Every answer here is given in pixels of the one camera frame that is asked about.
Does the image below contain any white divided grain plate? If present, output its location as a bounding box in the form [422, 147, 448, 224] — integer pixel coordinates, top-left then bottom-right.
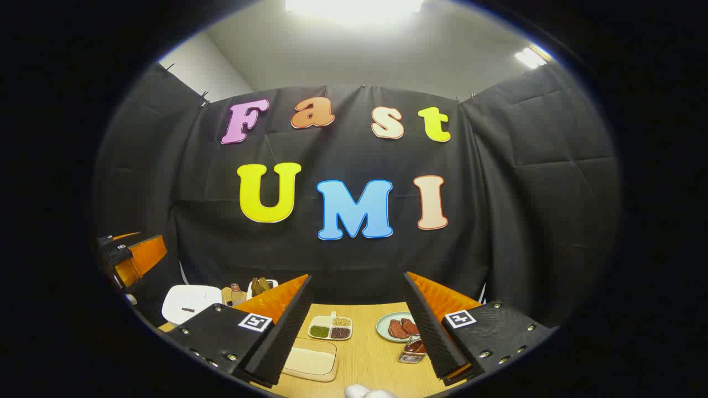
[308, 311, 353, 341]

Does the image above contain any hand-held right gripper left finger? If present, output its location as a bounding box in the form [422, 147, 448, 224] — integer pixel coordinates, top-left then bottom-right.
[166, 275, 315, 389]

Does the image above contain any black backdrop cloth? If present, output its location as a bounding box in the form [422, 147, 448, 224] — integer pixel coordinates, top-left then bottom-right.
[94, 61, 623, 332]

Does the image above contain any white rice cooker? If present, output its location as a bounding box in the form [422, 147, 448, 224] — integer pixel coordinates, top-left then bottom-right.
[162, 285, 225, 326]

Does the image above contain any white lumpy object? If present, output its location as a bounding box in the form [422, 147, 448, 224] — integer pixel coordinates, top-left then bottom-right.
[344, 384, 399, 398]

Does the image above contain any white toaster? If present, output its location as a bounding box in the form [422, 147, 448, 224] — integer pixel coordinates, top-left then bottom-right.
[246, 278, 279, 299]

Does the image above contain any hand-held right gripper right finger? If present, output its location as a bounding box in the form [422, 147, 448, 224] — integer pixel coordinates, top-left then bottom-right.
[403, 271, 558, 386]

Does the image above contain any ceiling light panel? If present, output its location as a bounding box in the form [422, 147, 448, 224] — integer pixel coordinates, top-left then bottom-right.
[285, 0, 426, 14]
[514, 47, 548, 70]

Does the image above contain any wooden tray of rice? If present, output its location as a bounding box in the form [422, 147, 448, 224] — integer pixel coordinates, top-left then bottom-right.
[280, 337, 339, 383]

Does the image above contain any pale green plate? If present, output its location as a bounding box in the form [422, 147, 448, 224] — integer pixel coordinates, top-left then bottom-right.
[376, 311, 418, 343]

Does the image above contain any wire chopstick holder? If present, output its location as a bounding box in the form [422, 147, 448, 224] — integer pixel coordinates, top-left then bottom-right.
[398, 334, 428, 364]

